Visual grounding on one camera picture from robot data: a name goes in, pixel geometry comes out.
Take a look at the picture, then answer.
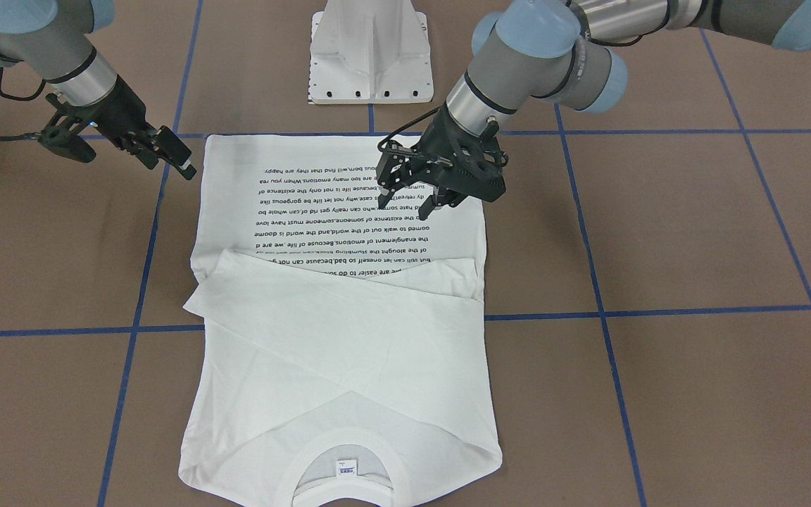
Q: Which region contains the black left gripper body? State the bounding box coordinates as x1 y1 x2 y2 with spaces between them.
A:
377 107 508 205

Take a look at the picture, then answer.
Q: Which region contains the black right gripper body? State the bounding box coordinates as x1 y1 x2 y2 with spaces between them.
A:
38 77 167 169

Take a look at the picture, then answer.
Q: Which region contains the white printed t-shirt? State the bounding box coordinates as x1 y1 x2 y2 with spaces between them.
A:
178 135 503 506

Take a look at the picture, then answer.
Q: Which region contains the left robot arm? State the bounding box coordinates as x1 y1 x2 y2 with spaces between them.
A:
377 1 811 220

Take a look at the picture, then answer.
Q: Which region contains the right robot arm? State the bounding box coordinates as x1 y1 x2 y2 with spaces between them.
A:
0 1 196 180

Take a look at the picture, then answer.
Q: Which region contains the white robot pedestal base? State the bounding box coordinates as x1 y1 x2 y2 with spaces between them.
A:
308 1 434 105

